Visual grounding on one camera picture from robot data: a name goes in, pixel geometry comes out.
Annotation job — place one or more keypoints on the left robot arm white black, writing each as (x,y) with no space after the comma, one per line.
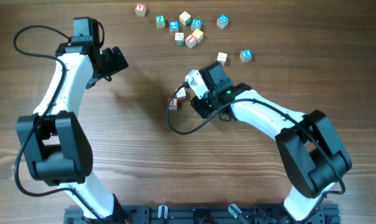
(55,154)

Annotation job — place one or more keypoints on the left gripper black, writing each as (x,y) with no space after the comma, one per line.
(117,61)

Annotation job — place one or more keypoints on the red number 6 block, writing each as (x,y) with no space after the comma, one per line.
(222,57)

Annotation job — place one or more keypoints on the red letter A block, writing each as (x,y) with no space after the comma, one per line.
(181,94)

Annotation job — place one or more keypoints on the white green top block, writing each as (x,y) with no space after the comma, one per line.
(185,18)

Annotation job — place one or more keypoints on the blue letter D block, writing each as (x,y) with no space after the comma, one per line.
(195,24)

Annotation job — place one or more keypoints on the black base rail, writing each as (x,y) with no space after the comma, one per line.
(262,213)

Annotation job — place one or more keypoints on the red letter I block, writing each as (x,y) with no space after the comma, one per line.
(173,103)

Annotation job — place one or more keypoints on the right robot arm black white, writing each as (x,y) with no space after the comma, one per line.
(312,152)

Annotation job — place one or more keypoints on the green picture block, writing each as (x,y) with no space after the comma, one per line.
(179,38)

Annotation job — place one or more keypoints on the red letter Y block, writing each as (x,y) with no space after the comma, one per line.
(140,9)

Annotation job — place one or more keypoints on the blue letter X block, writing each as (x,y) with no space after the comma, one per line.
(245,55)

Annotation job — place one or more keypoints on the blue letter S block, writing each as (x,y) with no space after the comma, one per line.
(173,26)

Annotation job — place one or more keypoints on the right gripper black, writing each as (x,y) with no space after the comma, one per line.
(197,103)

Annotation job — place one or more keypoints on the blue block far right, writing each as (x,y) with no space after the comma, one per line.
(222,21)

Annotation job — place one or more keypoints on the yellow block upper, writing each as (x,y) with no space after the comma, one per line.
(198,34)

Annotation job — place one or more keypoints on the red letter block centre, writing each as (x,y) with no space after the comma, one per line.
(190,41)

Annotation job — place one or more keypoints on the green letter Z block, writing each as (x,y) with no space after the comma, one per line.
(160,21)

